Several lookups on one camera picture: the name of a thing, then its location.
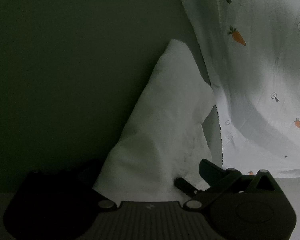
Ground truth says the white garment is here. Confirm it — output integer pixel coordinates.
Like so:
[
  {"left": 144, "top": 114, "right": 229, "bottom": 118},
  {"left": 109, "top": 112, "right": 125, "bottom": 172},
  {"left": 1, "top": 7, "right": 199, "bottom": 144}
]
[{"left": 94, "top": 40, "right": 216, "bottom": 204}]

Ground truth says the white carrot-print bed sheet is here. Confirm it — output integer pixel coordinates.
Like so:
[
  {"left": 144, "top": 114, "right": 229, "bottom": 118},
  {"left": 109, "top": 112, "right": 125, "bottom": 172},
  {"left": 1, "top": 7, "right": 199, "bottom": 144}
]
[{"left": 181, "top": 0, "right": 300, "bottom": 178}]

